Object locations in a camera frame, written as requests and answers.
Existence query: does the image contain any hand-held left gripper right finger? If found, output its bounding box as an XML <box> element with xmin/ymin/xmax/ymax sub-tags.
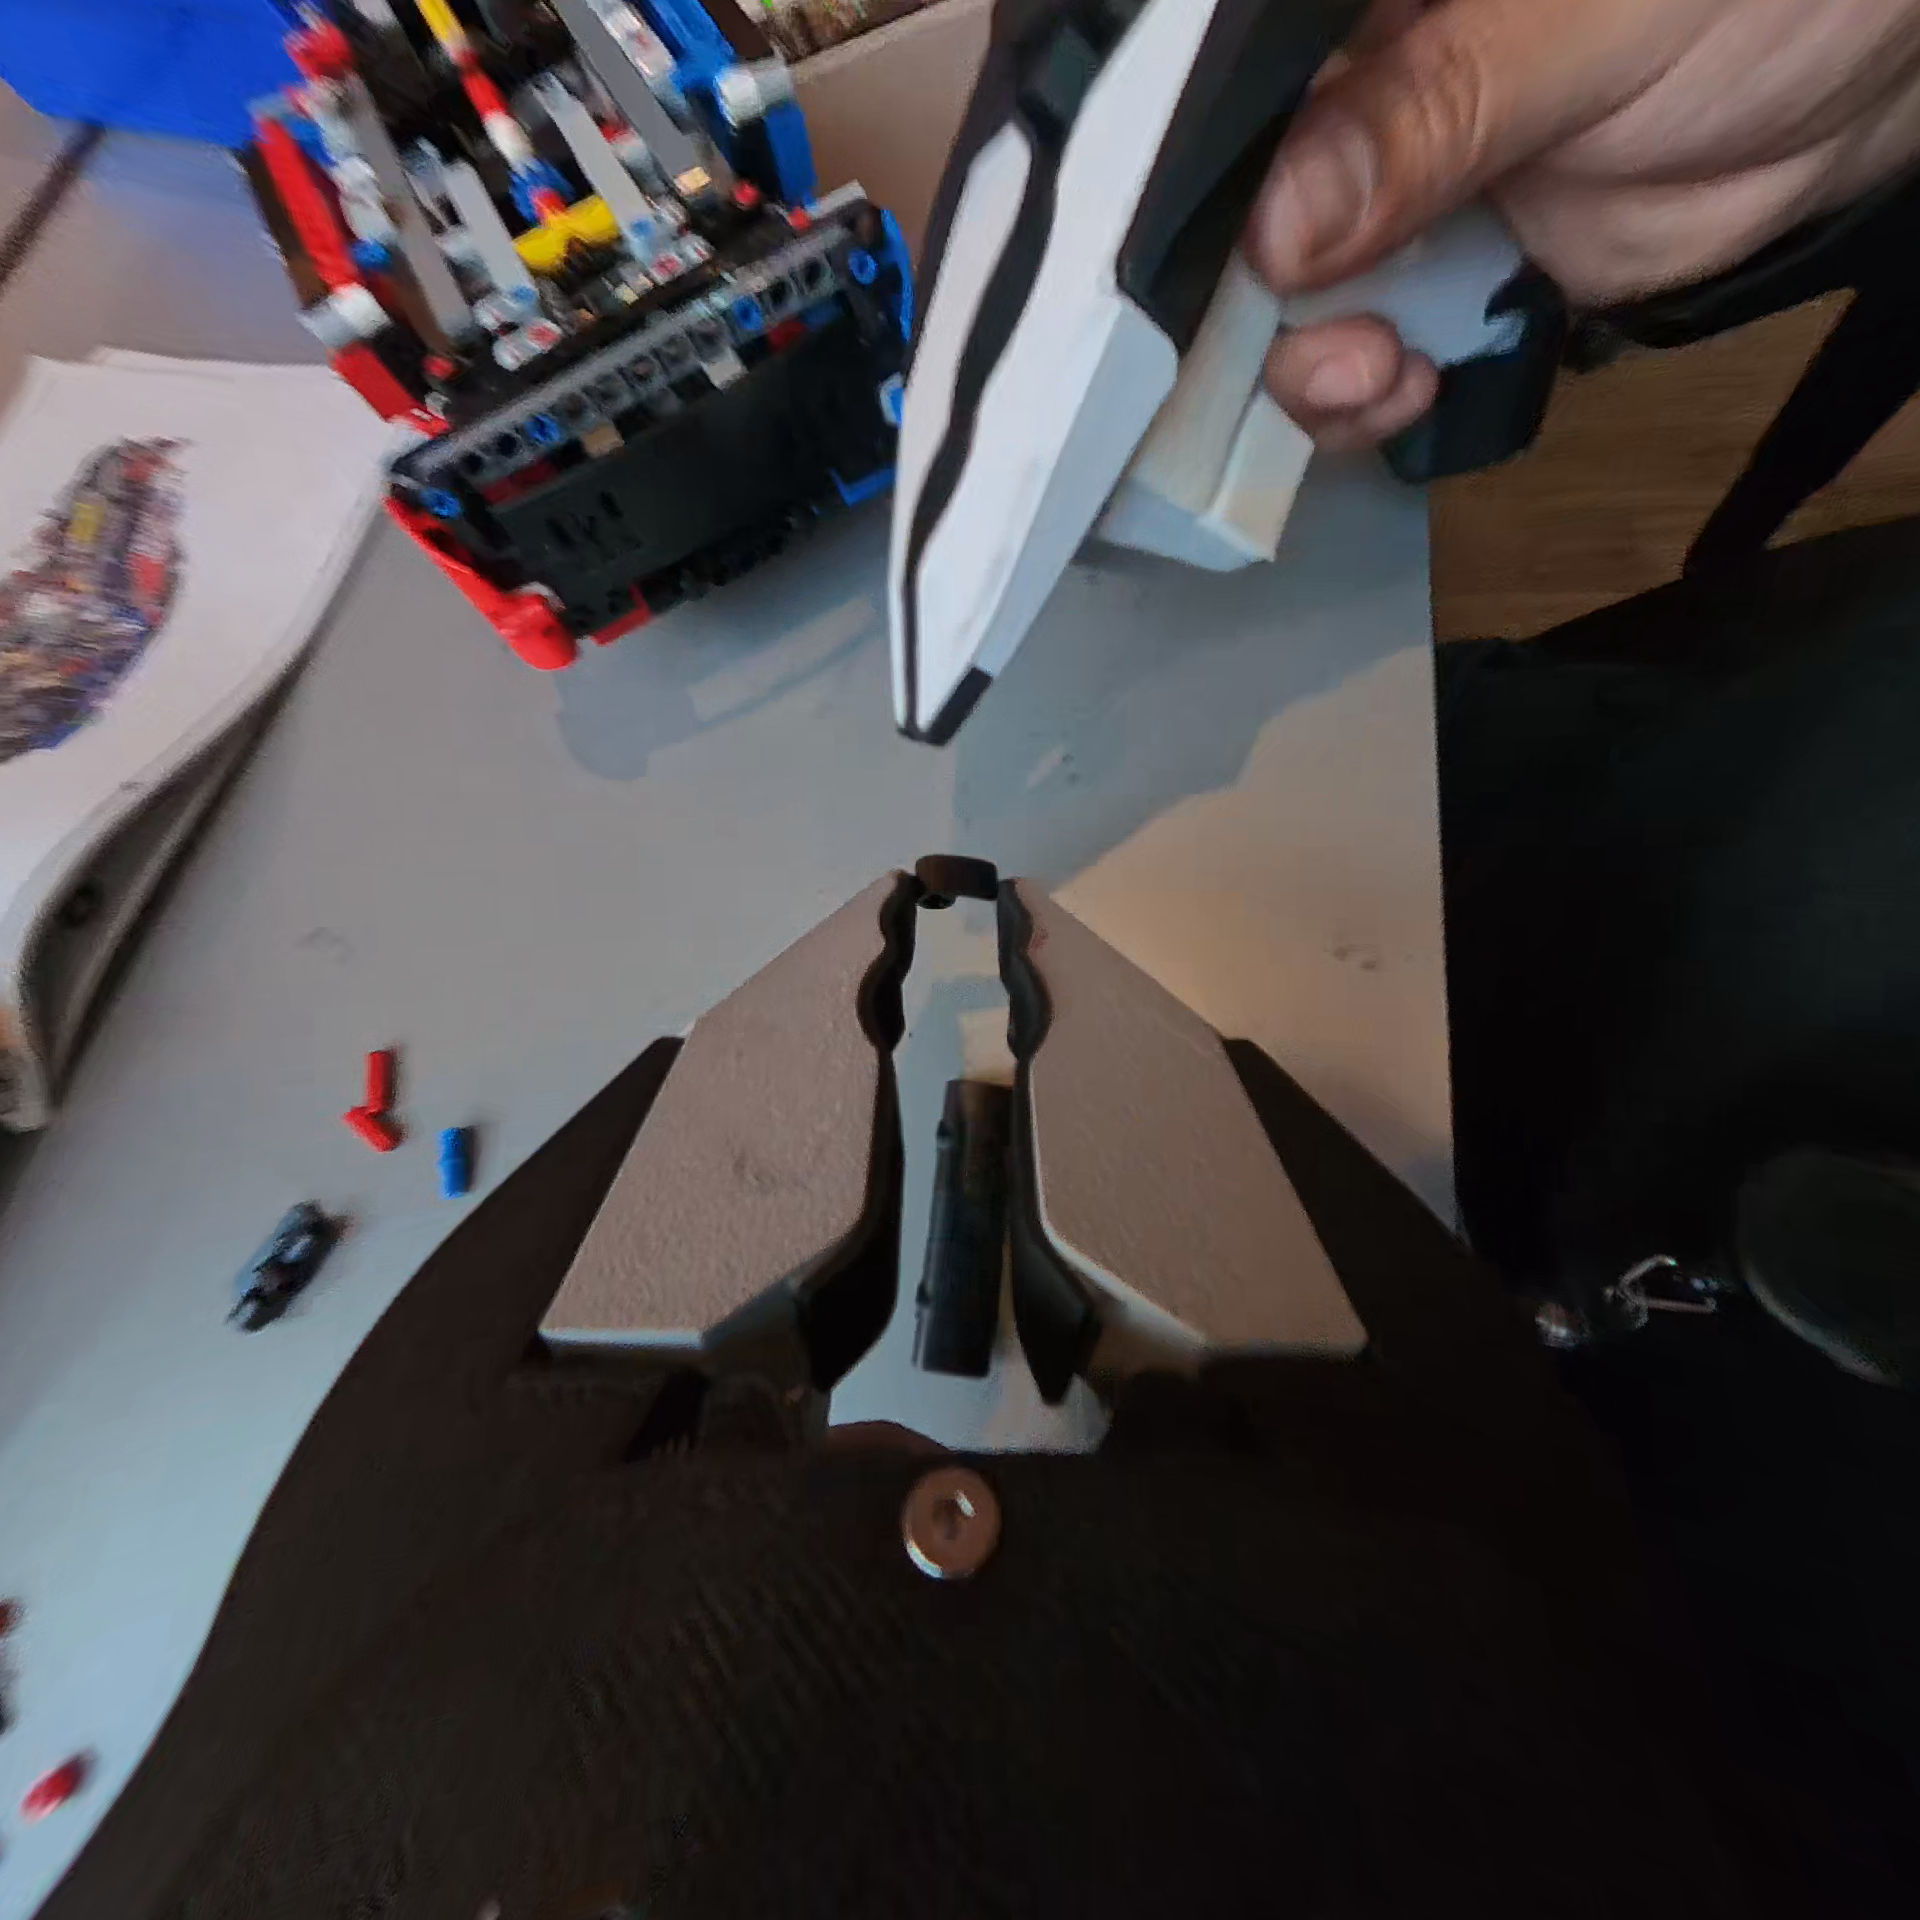
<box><xmin>998</xmin><ymin>878</ymin><xmax>1370</xmax><ymax>1409</ymax></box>

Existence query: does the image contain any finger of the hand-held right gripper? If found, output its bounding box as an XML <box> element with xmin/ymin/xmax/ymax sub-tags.
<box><xmin>890</xmin><ymin>0</ymin><xmax>1108</xmax><ymax>741</ymax></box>
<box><xmin>915</xmin><ymin>0</ymin><xmax>1226</xmax><ymax>747</ymax></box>

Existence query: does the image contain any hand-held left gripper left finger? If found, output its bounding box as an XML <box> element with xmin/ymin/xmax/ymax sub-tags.
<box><xmin>537</xmin><ymin>870</ymin><xmax>923</xmax><ymax>1394</ymax></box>

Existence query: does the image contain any long black toy connector assembly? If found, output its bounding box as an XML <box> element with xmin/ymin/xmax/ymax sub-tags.
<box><xmin>912</xmin><ymin>1075</ymin><xmax>1013</xmax><ymax>1378</ymax></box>

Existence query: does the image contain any partly built toy car model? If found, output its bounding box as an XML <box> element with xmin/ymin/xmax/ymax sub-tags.
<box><xmin>239</xmin><ymin>0</ymin><xmax>917</xmax><ymax>672</ymax></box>

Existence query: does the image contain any black toy clip plate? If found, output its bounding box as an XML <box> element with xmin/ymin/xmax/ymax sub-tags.
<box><xmin>224</xmin><ymin>1200</ymin><xmax>350</xmax><ymax>1335</ymax></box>

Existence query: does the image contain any instruction booklet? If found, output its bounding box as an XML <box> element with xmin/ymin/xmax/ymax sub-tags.
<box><xmin>0</xmin><ymin>347</ymin><xmax>407</xmax><ymax>1135</ymax></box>

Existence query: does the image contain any pile of small toy bricks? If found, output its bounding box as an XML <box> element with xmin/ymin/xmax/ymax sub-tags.
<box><xmin>0</xmin><ymin>1597</ymin><xmax>100</xmax><ymax>1825</ymax></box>

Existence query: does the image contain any person's right forearm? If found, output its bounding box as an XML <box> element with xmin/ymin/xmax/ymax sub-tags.
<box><xmin>1560</xmin><ymin>171</ymin><xmax>1920</xmax><ymax>369</ymax></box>

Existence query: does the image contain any person's right hand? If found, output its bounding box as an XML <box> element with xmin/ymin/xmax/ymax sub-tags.
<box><xmin>1247</xmin><ymin>0</ymin><xmax>1920</xmax><ymax>454</ymax></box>

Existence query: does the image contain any silver metal clasp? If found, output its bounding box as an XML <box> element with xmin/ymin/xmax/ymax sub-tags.
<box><xmin>1534</xmin><ymin>1253</ymin><xmax>1725</xmax><ymax>1349</ymax></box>

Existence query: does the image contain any person's lap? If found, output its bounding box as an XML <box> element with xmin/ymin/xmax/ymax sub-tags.
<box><xmin>1431</xmin><ymin>517</ymin><xmax>1920</xmax><ymax>1920</ymax></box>

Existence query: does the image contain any black office chair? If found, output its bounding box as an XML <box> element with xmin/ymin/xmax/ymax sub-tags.
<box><xmin>1680</xmin><ymin>284</ymin><xmax>1920</xmax><ymax>602</ymax></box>

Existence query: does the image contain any blue plastic bin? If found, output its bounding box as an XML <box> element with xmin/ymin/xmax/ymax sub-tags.
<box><xmin>0</xmin><ymin>0</ymin><xmax>301</xmax><ymax>152</ymax></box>

